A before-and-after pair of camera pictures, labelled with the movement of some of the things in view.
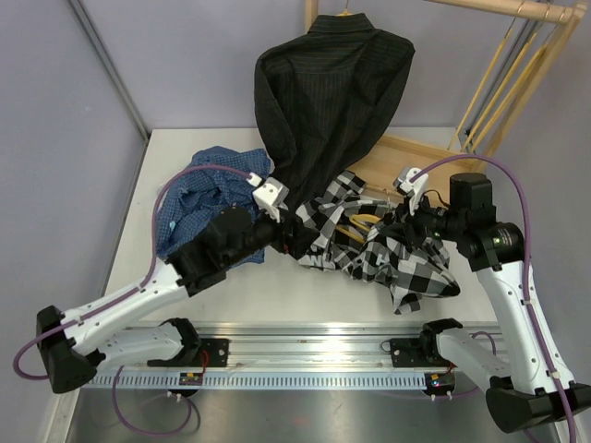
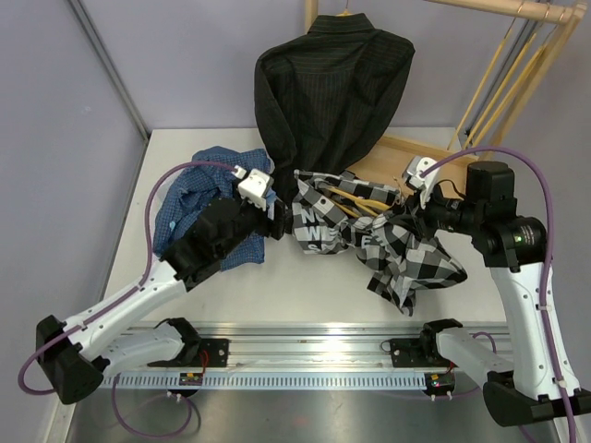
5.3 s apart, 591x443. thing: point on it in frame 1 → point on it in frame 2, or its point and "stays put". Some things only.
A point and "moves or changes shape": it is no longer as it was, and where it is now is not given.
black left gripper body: [287, 245] → [272, 228]
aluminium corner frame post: [111, 68] stays put
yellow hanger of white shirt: [467, 146] → [512, 107]
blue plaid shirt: [211, 207] stays put
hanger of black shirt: [345, 13] stays put
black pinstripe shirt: [319, 91] stays put
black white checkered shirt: [367, 239] moves or changes shape
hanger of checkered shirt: [353, 234] → [363, 204]
